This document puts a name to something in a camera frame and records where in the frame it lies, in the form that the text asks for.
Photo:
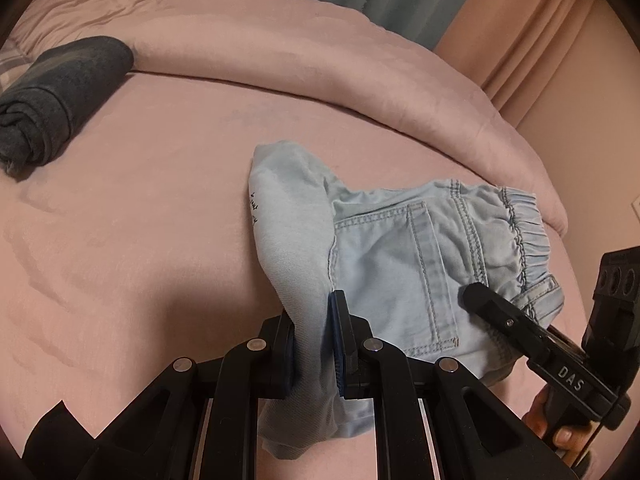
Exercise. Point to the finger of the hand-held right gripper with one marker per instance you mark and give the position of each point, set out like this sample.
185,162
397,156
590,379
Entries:
500,316

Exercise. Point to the light blue denim pants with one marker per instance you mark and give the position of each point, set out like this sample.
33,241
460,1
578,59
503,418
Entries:
390,260

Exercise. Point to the pink curtain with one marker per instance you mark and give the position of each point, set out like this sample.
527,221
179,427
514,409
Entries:
540,35

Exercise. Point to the plaid pillow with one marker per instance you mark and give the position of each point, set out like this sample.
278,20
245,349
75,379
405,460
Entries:
9,67

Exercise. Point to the person's right hand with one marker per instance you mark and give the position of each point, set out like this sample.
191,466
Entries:
537,417

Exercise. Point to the pink duvet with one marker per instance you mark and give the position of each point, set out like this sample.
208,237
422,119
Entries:
280,30

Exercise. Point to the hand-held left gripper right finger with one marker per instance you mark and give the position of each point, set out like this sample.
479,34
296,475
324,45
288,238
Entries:
339,345

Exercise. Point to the dark blue folded pants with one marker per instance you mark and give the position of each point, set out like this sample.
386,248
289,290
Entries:
55,95

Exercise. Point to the pink bed sheet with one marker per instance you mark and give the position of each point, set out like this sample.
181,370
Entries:
150,220

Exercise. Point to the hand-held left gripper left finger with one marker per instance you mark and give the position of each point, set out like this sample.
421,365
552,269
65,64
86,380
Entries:
288,355

